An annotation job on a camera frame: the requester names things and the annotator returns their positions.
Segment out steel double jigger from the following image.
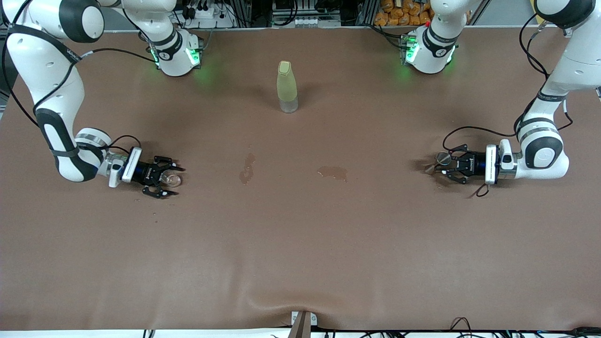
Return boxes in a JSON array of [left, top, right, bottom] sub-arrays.
[[425, 152, 452, 175]]

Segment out long liquid puddle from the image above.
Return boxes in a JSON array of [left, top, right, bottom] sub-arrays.
[[239, 153, 257, 185]]

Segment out wide liquid puddle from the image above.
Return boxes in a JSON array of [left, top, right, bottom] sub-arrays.
[[317, 166, 349, 183]]

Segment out white power strip black plugs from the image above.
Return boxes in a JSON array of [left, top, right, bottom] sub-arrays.
[[181, 0, 235, 29]]

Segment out orange bread pile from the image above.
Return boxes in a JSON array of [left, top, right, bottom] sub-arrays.
[[374, 0, 435, 26]]

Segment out brown table mat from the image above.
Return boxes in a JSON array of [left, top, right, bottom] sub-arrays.
[[0, 26, 601, 331]]

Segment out long white socket strip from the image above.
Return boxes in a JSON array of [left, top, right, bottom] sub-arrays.
[[272, 15, 341, 28]]

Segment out black floor cable bundle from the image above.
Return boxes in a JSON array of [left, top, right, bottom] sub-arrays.
[[324, 327, 601, 338]]

